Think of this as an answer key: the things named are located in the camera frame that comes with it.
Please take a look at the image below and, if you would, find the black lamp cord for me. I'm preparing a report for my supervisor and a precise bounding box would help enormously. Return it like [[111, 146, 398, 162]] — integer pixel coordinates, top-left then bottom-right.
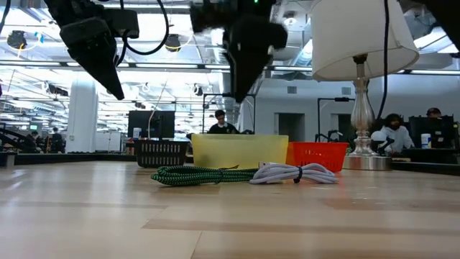
[[374, 0, 391, 122]]

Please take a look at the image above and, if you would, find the black plastic slotted basket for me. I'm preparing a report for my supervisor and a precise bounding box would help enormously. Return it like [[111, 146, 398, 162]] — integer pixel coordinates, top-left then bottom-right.
[[133, 139, 192, 169]]

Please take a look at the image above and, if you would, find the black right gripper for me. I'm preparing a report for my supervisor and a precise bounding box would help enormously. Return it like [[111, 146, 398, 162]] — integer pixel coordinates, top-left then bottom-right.
[[188, 0, 289, 104]]

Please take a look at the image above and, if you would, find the black equipment case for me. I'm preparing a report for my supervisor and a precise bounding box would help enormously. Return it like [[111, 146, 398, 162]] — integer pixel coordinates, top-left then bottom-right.
[[408, 114, 456, 150]]

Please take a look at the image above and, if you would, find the red plastic slotted basket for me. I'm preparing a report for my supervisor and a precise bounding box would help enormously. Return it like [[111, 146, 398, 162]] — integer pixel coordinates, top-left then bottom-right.
[[285, 141, 350, 173]]

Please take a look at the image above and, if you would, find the black computer monitor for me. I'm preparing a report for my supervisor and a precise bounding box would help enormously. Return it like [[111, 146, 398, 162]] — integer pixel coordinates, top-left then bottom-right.
[[127, 110, 176, 140]]

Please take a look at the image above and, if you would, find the silver metal lamp base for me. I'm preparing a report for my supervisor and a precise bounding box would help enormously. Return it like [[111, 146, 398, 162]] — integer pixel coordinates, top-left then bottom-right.
[[342, 53, 393, 171]]

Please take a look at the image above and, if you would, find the white fabric lamp shade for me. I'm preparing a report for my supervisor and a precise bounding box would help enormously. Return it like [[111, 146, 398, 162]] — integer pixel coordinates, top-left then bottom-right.
[[310, 0, 420, 82]]

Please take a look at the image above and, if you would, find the green black braided cable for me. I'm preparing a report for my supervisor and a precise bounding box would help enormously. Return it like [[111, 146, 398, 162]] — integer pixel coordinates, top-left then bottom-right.
[[150, 165, 260, 187]]

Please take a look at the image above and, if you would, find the yellow translucent plastic bin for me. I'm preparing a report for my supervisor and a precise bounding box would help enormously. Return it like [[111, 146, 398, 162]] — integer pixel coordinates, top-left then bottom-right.
[[190, 133, 290, 171]]

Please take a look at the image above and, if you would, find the white braided USB cable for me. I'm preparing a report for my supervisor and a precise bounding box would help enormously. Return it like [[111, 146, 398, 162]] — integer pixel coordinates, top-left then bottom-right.
[[249, 162, 339, 186]]

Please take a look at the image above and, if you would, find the person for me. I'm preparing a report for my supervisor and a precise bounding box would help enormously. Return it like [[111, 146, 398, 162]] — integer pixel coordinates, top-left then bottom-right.
[[376, 113, 415, 154], [207, 109, 240, 135], [49, 126, 64, 154], [27, 131, 43, 153], [425, 106, 443, 120]]

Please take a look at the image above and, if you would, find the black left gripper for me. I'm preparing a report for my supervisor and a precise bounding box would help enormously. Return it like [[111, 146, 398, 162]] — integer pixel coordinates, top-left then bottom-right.
[[42, 0, 141, 101]]

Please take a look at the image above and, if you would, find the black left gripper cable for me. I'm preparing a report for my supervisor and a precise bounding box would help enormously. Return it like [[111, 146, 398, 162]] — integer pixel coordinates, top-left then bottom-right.
[[118, 0, 170, 57]]

